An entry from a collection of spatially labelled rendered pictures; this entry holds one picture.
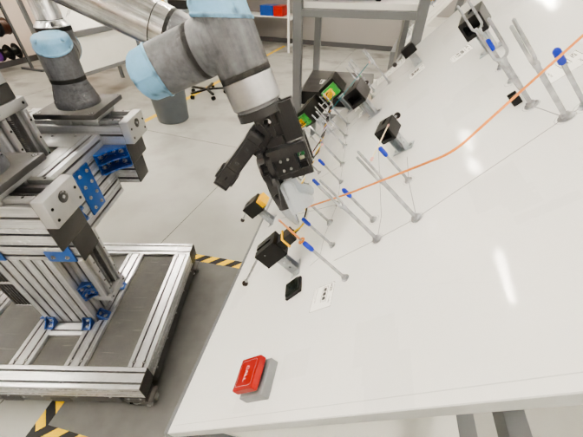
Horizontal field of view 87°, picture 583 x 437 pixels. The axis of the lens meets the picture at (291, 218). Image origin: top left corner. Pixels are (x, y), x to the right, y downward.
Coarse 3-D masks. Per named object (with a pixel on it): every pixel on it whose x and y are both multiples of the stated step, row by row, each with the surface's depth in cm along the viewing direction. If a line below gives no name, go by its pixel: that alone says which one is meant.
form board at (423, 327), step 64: (512, 0) 73; (576, 0) 53; (448, 64) 76; (512, 64) 55; (448, 128) 56; (512, 128) 44; (576, 128) 35; (320, 192) 84; (384, 192) 58; (448, 192) 45; (512, 192) 36; (576, 192) 30; (384, 256) 46; (448, 256) 37; (512, 256) 31; (576, 256) 27; (256, 320) 63; (320, 320) 48; (384, 320) 38; (448, 320) 32; (512, 320) 27; (576, 320) 24; (192, 384) 66; (320, 384) 39; (384, 384) 32; (448, 384) 28; (512, 384) 24; (576, 384) 22
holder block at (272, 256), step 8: (272, 232) 63; (264, 240) 64; (272, 240) 60; (264, 248) 61; (272, 248) 60; (280, 248) 60; (256, 256) 61; (264, 256) 61; (272, 256) 61; (280, 256) 61; (264, 264) 62; (272, 264) 62
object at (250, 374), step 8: (248, 360) 49; (256, 360) 47; (264, 360) 47; (240, 368) 49; (248, 368) 47; (256, 368) 46; (240, 376) 47; (248, 376) 46; (256, 376) 45; (240, 384) 46; (248, 384) 45; (256, 384) 45; (240, 392) 46
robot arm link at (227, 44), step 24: (192, 0) 37; (216, 0) 37; (240, 0) 38; (192, 24) 39; (216, 24) 38; (240, 24) 38; (192, 48) 40; (216, 48) 39; (240, 48) 39; (216, 72) 42; (240, 72) 40
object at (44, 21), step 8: (32, 0) 102; (40, 0) 103; (48, 0) 104; (32, 8) 104; (40, 8) 104; (48, 8) 105; (56, 8) 107; (40, 16) 105; (48, 16) 106; (56, 16) 108; (40, 24) 106; (48, 24) 106; (56, 24) 108; (64, 24) 109; (72, 32) 113; (72, 40) 112; (80, 48) 118; (80, 56) 116
